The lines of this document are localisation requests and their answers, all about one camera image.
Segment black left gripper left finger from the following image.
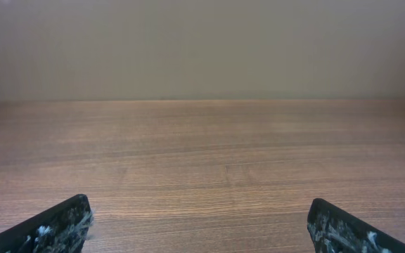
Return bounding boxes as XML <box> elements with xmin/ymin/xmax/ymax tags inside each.
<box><xmin>0</xmin><ymin>194</ymin><xmax>94</xmax><ymax>253</ymax></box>

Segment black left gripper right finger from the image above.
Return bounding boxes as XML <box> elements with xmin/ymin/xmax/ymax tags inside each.
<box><xmin>307</xmin><ymin>198</ymin><xmax>405</xmax><ymax>253</ymax></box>

